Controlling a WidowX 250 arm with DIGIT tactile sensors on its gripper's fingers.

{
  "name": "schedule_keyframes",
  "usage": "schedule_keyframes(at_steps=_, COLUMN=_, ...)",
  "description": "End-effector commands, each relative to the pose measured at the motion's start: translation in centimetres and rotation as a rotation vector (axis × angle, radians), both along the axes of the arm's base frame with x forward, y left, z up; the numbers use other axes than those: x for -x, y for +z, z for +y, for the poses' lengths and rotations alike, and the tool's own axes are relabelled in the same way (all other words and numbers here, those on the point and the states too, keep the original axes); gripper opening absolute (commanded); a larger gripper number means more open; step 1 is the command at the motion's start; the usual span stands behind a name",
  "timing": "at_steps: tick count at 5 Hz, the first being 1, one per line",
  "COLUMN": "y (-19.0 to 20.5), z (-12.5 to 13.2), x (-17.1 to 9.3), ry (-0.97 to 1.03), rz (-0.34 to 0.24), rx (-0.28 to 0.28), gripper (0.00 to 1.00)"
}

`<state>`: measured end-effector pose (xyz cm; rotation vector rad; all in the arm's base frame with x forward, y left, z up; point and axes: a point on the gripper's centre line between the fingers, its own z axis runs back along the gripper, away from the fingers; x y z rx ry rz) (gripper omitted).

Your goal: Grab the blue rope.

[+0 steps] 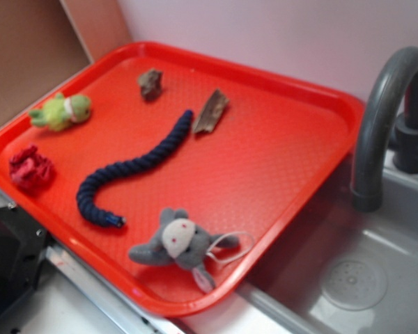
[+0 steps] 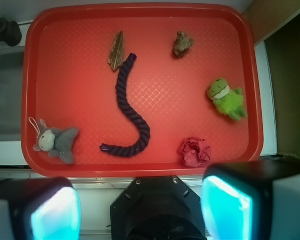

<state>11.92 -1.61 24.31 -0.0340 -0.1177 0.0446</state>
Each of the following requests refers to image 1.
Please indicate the red plastic tray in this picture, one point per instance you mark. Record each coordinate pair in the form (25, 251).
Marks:
(277, 141)

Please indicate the brown wood bark piece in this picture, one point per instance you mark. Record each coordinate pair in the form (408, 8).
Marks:
(211, 113)

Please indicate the grey plush donkey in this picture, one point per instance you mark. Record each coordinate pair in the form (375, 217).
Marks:
(180, 241)

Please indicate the small brown rock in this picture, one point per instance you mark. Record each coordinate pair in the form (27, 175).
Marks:
(150, 84)

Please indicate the green plush frog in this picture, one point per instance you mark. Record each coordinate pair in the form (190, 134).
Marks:
(60, 112)

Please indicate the grey plastic sink basin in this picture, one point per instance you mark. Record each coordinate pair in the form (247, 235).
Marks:
(333, 270)

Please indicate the red crumpled cloth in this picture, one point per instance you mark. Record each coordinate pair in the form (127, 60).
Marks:
(29, 169)

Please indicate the grey curved faucet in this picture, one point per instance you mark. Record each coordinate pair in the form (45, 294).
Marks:
(390, 121)

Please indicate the brown cardboard box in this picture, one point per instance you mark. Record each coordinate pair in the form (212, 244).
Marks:
(44, 43)

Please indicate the black metal bracket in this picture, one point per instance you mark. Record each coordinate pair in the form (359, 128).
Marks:
(22, 243)

